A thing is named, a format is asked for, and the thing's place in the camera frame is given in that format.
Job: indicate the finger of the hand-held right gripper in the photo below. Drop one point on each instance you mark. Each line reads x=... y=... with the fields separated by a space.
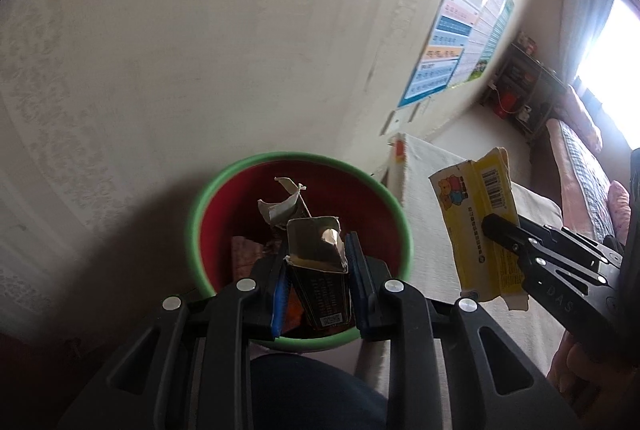
x=530 y=242

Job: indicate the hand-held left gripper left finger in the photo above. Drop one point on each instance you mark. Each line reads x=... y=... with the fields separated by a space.
x=280 y=310

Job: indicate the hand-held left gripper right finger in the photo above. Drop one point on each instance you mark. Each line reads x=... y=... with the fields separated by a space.
x=354 y=262

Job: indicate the brown cardboard box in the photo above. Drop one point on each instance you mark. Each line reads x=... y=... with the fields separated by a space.
x=320 y=295

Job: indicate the yellow cardboard box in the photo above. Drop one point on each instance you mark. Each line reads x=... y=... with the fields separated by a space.
x=480 y=230

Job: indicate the green red plastic bin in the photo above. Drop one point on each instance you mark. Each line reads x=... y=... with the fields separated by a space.
x=230 y=210

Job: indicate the person's right hand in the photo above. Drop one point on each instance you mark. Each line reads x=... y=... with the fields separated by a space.
x=585 y=377

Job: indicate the pink folded blanket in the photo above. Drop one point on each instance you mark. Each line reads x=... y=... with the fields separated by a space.
x=618 y=207

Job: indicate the pink floral pillow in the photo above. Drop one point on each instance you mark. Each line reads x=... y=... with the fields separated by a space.
x=582 y=114

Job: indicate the red bucket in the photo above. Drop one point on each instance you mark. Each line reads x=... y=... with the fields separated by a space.
x=506 y=103

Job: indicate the black metal shelf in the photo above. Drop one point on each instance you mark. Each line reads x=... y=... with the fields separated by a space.
x=530 y=74

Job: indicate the bright window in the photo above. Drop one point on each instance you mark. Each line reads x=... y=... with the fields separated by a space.
x=615 y=69

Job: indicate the white wall plate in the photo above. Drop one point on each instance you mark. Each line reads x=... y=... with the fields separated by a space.
x=388 y=123

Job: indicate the white wall socket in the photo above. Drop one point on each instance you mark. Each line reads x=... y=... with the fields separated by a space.
x=415 y=113
x=425 y=106

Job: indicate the white table wall poster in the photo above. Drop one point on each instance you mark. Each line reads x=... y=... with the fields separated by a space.
x=475 y=44

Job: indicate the blue letter wall poster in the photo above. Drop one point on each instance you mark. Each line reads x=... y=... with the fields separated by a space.
x=440 y=54

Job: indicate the green chart wall poster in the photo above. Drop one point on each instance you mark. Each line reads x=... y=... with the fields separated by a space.
x=500 y=24

